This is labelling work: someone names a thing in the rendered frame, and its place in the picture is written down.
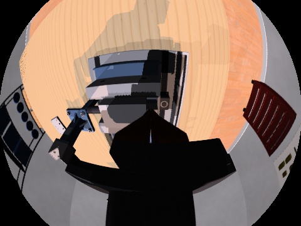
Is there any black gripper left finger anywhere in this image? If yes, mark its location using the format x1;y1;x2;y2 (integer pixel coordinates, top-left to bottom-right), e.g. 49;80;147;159
112;109;151;143

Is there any dark grey metal block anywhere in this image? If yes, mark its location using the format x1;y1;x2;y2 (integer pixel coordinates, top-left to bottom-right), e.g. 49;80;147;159
98;97;147;128

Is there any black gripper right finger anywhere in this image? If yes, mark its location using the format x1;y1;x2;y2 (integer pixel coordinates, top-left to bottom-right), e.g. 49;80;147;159
150;109;189;143

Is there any grey rectangular bar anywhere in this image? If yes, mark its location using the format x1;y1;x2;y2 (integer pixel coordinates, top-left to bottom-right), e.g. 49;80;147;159
147;103;158;113

